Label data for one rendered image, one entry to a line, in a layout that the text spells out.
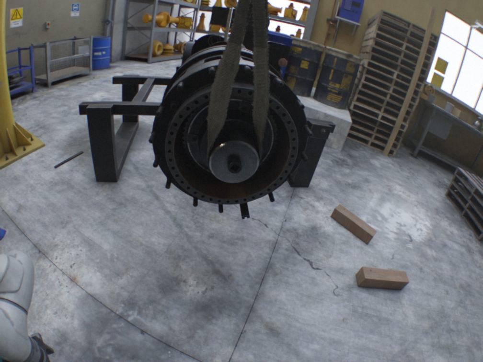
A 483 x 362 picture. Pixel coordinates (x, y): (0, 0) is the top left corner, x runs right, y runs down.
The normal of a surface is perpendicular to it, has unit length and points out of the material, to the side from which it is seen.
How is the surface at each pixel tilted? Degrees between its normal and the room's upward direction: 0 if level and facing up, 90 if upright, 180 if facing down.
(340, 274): 0
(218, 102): 94
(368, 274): 0
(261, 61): 101
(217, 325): 0
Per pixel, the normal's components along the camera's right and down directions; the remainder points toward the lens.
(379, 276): 0.18, -0.81
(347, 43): -0.34, 0.48
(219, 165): 0.11, 0.58
